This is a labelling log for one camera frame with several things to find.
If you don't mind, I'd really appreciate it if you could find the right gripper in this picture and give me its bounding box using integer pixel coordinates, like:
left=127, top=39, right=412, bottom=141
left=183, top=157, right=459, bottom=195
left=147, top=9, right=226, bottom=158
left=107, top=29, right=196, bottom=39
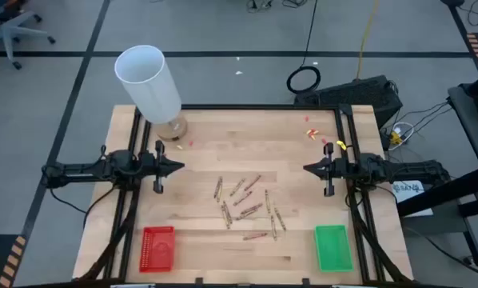
left=302, top=142, right=355, bottom=198

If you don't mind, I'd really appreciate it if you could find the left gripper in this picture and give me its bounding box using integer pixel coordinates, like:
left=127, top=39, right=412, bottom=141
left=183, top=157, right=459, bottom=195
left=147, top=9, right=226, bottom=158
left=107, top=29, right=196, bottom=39
left=137, top=139, right=185, bottom=194

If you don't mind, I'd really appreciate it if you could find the black computer tower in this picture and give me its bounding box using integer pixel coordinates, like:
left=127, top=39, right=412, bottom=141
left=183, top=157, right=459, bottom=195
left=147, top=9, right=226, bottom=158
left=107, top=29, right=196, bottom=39
left=293, top=74, right=404, bottom=130

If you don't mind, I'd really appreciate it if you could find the green plastic basket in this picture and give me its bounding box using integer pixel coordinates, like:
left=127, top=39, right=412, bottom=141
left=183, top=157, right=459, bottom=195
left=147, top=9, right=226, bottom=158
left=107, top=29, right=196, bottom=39
left=313, top=224, right=355, bottom=273

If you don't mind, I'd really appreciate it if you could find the red plastic basket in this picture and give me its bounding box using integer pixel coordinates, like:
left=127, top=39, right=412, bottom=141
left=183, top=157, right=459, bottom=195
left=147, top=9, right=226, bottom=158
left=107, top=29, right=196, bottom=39
left=138, top=226, right=176, bottom=274

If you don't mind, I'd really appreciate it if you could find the white shade wooden base lamp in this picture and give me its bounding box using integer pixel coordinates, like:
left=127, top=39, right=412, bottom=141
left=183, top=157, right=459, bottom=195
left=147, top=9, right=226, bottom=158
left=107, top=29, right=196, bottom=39
left=114, top=44, right=189, bottom=142

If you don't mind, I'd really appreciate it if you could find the white paper sign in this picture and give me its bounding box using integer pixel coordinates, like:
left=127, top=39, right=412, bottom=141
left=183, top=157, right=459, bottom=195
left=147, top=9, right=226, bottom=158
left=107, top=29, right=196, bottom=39
left=390, top=179, right=434, bottom=219

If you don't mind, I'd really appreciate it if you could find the black side table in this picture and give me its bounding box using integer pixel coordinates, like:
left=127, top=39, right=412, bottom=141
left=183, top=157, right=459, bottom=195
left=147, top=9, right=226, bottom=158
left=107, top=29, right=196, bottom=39
left=396, top=67, right=478, bottom=267

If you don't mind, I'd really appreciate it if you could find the grey office chair blue seat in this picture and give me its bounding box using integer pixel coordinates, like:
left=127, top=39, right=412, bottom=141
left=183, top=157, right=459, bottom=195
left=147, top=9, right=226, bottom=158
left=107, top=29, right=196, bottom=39
left=0, top=0, right=58, bottom=71

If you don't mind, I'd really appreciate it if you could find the black cable with coil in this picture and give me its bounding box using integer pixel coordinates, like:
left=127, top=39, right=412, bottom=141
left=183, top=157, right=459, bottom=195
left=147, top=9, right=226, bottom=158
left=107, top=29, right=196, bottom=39
left=285, top=0, right=322, bottom=96

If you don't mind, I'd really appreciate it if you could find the long yellow cable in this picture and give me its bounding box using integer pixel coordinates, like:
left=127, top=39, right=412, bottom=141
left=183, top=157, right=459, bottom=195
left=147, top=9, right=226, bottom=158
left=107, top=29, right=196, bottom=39
left=355, top=0, right=380, bottom=80

